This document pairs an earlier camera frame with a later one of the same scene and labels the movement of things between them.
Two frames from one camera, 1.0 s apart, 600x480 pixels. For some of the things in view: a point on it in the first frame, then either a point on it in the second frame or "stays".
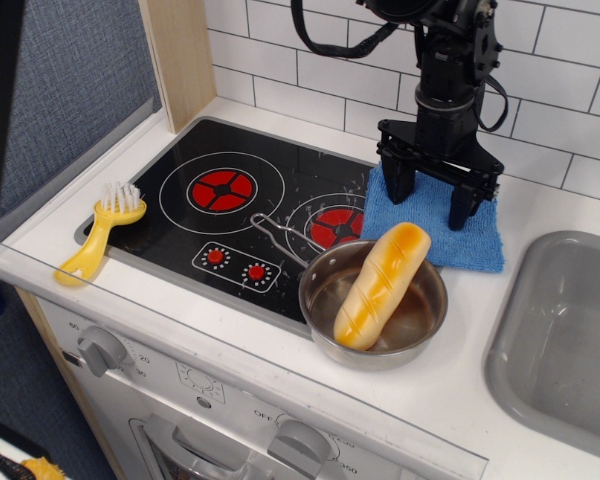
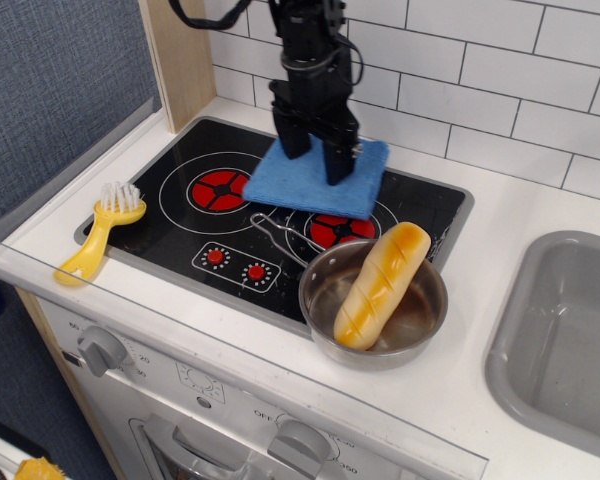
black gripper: x=443 y=141 to x=320 y=92
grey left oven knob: x=101 y=349 stays
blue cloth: x=475 y=245 to x=303 y=183
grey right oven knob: x=301 y=446 stays
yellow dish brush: x=119 y=202 stays
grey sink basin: x=553 y=359 stays
